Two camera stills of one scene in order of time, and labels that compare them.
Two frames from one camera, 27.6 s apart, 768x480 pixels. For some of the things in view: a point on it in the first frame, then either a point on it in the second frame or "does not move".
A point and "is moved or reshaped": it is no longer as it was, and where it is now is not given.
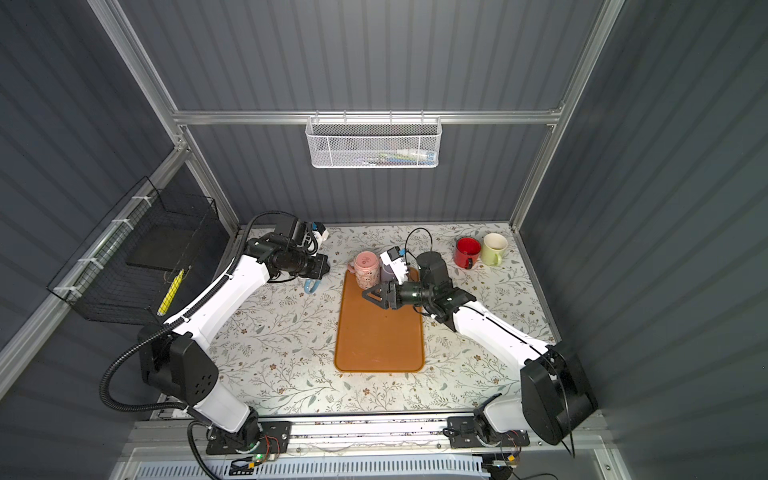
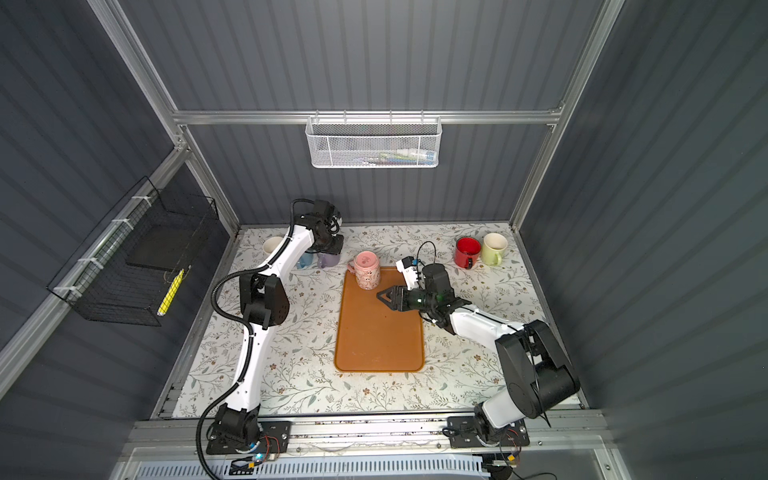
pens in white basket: x=415 y=157 does not move
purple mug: x=387 y=274 is moved or reshaped
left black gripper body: x=313 y=266 -> x=330 y=244
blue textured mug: x=311 y=285 is moved or reshaped
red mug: x=467 y=252 does not move
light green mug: x=493 y=247 does not move
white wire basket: x=370 y=142 does not move
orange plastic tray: x=372 y=339 does not move
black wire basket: x=128 y=269 does not move
